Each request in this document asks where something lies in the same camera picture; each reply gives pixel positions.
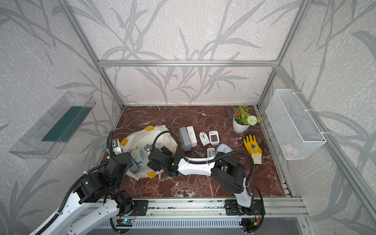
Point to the white digital paw clock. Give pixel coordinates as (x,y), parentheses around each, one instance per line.
(214,138)

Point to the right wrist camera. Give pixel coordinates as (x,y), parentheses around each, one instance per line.
(148,148)

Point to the grey blue square clock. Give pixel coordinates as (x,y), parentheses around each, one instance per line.
(185,139)

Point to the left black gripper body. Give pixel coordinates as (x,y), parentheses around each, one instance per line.
(119,181)

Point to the blue twin bell alarm clock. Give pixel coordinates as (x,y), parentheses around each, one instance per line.
(138,156)

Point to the clear plastic wall shelf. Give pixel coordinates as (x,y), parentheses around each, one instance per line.
(50,134)

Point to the white canvas tote bag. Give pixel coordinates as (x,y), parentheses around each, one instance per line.
(139,146)

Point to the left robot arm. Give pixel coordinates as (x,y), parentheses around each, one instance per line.
(93,199)

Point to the white cube digital clock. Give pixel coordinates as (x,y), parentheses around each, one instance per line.
(211,152)

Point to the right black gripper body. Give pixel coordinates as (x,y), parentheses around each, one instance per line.
(152,167)

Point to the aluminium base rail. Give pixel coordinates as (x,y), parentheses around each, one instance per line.
(214,208)

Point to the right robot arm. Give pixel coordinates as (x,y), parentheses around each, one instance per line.
(223,168)

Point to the potted artificial flower plant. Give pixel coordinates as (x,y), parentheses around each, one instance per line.
(242,119)

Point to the white wire mesh basket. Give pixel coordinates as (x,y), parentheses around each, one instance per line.
(296,132)

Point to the yellow work glove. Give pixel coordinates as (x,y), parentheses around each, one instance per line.
(253,148)

